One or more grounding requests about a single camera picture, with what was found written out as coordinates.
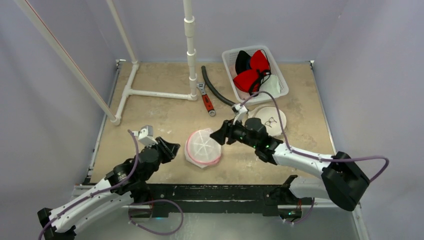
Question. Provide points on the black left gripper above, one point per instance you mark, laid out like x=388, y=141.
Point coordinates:
x=169, y=149

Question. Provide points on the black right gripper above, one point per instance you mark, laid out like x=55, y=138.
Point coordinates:
x=228, y=132

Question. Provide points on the pink-rimmed mesh laundry bag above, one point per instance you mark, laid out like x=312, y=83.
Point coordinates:
x=201, y=150

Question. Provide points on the red bra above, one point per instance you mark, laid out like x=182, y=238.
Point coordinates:
x=251, y=80

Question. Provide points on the pale green bra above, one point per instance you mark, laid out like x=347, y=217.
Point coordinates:
x=271, y=85

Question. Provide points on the black bra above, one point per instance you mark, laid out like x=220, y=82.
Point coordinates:
x=242, y=62

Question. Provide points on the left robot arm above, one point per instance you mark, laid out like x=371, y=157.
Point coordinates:
x=125, y=185

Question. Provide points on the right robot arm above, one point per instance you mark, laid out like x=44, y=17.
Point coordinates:
x=339, y=179

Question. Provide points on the pink bra in basket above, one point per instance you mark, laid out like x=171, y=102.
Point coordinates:
x=243, y=95

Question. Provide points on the white plastic basket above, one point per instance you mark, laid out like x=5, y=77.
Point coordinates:
x=229, y=58

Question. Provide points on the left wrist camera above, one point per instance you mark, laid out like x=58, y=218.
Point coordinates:
x=145, y=134

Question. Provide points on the red-handled adjustable wrench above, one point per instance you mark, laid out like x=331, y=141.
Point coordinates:
x=206, y=100

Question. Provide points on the white PVC pipe frame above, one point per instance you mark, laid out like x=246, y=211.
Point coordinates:
x=115, y=118

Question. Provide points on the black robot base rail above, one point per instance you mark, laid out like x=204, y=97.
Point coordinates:
x=267, y=200

